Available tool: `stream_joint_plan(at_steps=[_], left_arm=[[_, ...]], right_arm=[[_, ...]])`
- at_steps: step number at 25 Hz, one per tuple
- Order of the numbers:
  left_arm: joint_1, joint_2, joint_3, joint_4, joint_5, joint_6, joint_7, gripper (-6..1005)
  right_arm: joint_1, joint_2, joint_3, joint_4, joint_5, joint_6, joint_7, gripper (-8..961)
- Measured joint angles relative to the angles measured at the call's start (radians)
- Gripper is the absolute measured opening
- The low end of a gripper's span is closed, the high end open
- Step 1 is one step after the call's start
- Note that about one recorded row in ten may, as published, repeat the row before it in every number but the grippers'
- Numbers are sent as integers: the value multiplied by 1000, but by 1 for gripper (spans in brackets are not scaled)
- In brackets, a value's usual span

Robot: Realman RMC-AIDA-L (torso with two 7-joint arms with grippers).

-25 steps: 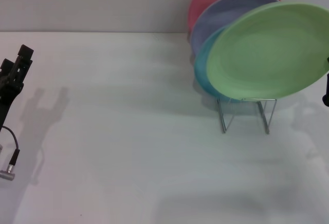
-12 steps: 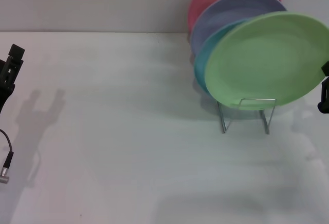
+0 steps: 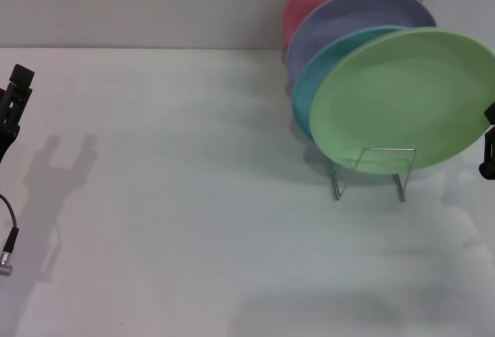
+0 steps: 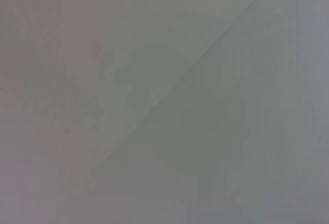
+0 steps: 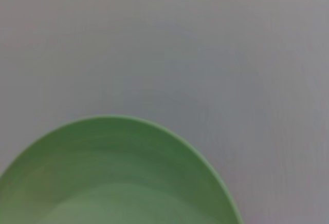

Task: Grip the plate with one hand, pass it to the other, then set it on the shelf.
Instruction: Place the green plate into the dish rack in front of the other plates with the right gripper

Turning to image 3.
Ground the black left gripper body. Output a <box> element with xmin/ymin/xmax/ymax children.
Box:
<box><xmin>0</xmin><ymin>122</ymin><xmax>20</xmax><ymax>162</ymax></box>

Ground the green plastic plate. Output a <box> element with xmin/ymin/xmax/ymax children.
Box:
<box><xmin>309</xmin><ymin>26</ymin><xmax>495</xmax><ymax>175</ymax></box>

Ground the purple plastic plate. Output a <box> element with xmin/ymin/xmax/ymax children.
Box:
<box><xmin>285</xmin><ymin>0</ymin><xmax>438</xmax><ymax>83</ymax></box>

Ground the light blue plastic plate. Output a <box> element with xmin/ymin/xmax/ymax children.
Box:
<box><xmin>292</xmin><ymin>26</ymin><xmax>407</xmax><ymax>143</ymax></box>

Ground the silver wire plate rack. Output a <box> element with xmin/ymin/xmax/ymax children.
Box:
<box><xmin>327</xmin><ymin>146</ymin><xmax>418</xmax><ymax>203</ymax></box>

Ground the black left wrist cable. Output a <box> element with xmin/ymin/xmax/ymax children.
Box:
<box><xmin>0</xmin><ymin>193</ymin><xmax>20</xmax><ymax>277</ymax></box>

